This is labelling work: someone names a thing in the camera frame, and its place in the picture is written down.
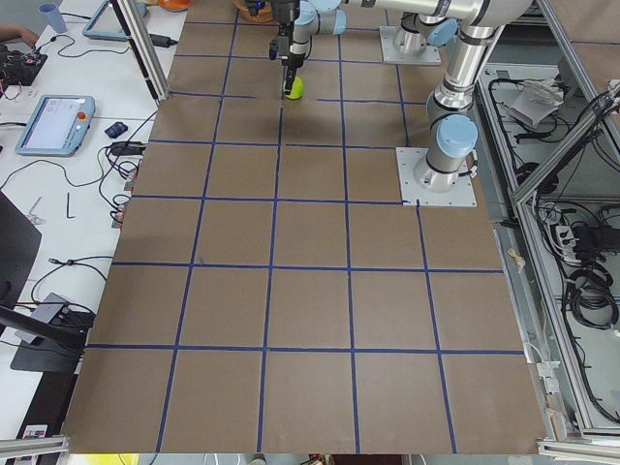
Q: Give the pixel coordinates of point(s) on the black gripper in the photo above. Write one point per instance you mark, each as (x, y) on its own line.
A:
(294, 49)

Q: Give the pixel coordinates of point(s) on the green apple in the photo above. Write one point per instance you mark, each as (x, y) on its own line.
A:
(297, 90)

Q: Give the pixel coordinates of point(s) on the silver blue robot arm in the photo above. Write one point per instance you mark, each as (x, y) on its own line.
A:
(325, 17)
(454, 133)

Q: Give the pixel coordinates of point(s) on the woven wicker basket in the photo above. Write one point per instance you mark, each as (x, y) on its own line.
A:
(255, 11)

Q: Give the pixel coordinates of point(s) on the small blue black device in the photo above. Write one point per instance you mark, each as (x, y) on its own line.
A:
(116, 130)

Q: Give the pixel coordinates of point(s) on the teach pendant tablet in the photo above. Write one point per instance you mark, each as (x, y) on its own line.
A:
(57, 126)
(104, 25)

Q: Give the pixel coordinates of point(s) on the blue plastic cup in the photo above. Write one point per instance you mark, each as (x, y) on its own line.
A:
(53, 17)

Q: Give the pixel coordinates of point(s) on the black allen key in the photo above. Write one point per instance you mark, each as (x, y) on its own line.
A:
(68, 206)

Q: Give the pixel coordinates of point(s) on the white power strip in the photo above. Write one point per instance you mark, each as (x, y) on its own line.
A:
(565, 241)

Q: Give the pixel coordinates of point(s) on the grey usb hub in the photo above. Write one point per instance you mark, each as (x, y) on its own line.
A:
(49, 308)

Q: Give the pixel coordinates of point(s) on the black power adapter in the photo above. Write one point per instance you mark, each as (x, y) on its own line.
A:
(590, 238)

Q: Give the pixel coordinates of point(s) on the black monitor stand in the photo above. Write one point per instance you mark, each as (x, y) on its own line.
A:
(54, 347)

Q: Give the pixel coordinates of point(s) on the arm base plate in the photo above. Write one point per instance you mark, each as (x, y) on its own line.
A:
(401, 47)
(422, 186)

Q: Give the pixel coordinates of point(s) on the aluminium frame post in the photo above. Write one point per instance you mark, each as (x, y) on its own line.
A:
(132, 24)

